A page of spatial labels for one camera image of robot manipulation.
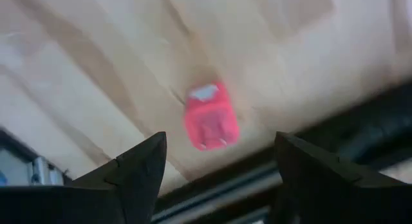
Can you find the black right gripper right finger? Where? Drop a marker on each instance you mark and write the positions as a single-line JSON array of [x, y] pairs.
[[322, 192]]

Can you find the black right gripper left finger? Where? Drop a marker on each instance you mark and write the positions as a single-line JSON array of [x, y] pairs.
[[122, 192]]

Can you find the pink plug adapter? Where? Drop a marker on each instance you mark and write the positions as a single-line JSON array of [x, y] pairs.
[[210, 121]]

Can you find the silver metal bracket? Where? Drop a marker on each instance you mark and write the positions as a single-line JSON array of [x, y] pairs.
[[45, 171]]

